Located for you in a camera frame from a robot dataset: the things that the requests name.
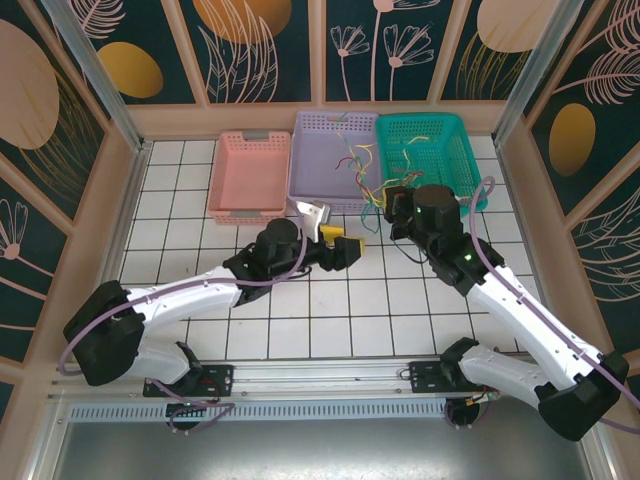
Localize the yellow thin wire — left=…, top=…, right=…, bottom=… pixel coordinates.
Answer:
left=402, top=135, right=430, bottom=174
left=348, top=142, right=379, bottom=166

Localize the white-mounted left wrist camera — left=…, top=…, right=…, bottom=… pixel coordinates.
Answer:
left=294, top=199, right=332, bottom=237

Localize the small circuit board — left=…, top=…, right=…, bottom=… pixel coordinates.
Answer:
left=166, top=401, right=210, bottom=417

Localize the aluminium frame post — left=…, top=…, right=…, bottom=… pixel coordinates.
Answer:
left=42, top=0, right=151, bottom=154
left=492, top=0, right=586, bottom=146

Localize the pink perforated plastic basket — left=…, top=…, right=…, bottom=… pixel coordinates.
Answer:
left=206, top=130, right=292, bottom=227

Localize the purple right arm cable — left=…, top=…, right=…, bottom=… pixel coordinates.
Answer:
left=444, top=174, right=640, bottom=431

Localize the green mesh plastic basket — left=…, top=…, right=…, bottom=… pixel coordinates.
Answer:
left=374, top=113, right=490, bottom=214

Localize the yellow-green striped thin wire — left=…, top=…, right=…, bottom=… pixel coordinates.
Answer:
left=353, top=168, right=389, bottom=209

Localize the brushed metal front plate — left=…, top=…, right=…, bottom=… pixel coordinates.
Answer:
left=29, top=394, right=616, bottom=480

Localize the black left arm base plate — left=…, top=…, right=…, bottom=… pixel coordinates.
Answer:
left=143, top=363, right=236, bottom=399

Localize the purple perforated plastic basket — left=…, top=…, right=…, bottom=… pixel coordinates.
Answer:
left=286, top=110, right=386, bottom=217

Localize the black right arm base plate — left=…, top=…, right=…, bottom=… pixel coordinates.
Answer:
left=408, top=360, right=501, bottom=396

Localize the slotted grey cable duct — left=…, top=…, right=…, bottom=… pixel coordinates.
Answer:
left=67, top=399, right=451, bottom=424

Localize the aluminium mounting rail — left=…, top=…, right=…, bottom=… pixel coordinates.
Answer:
left=47, top=353, right=594, bottom=401

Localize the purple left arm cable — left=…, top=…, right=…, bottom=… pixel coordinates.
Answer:
left=59, top=202, right=307, bottom=434

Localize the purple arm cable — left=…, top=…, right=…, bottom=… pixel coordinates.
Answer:
left=444, top=174, right=640, bottom=431
left=59, top=202, right=307, bottom=434

